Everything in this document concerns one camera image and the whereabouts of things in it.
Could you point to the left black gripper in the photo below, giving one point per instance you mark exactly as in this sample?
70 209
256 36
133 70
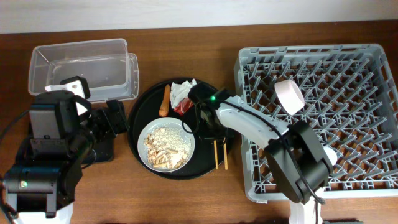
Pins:
103 117

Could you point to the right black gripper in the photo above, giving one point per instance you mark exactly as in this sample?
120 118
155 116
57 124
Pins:
205 133

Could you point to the wooden chopstick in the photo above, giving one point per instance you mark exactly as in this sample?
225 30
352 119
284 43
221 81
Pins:
225 152
215 153

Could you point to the pink bowl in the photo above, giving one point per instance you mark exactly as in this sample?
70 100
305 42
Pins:
290 96

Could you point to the light blue cup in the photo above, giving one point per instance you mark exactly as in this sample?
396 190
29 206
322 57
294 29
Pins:
331 155

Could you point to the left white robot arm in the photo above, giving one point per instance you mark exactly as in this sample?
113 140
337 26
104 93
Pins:
40 186

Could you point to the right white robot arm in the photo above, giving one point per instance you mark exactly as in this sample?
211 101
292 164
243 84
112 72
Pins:
299 164

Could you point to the grey dishwasher rack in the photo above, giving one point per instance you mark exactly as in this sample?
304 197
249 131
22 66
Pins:
350 102

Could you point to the black rectangular tray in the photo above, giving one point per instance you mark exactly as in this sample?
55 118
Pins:
102 149

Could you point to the round black serving tray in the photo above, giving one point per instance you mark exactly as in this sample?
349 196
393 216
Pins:
145 111

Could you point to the red snack wrapper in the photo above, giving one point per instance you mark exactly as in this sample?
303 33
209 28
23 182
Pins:
183 106

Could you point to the crumpled white napkin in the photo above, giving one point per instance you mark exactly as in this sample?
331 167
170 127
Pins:
178 92

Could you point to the rice and food scraps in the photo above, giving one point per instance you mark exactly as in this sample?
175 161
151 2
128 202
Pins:
167 149

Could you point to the orange carrot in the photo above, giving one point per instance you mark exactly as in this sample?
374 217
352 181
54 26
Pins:
164 108

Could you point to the grey plate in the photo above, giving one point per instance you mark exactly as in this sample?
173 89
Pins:
163 122

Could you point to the clear plastic bin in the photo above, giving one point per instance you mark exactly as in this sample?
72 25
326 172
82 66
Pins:
110 70

